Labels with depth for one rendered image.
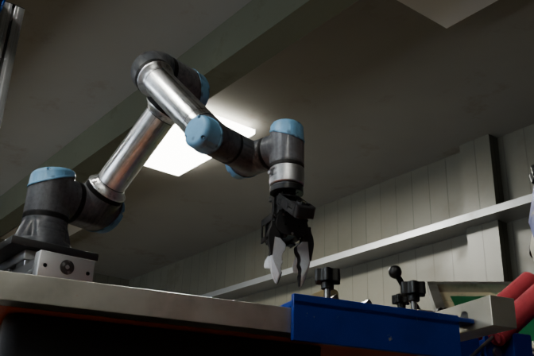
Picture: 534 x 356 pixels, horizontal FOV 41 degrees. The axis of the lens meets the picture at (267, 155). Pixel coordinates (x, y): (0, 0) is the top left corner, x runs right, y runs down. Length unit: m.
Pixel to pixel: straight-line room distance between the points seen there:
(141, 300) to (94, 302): 0.06
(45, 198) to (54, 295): 0.93
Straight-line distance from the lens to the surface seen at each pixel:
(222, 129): 1.52
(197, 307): 1.05
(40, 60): 5.42
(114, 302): 1.02
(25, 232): 1.89
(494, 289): 3.23
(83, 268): 1.75
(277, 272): 1.44
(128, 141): 1.95
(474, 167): 6.22
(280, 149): 1.53
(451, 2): 4.44
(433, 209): 6.54
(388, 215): 6.90
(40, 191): 1.93
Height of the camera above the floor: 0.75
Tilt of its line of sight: 24 degrees up
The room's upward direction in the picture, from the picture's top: 2 degrees clockwise
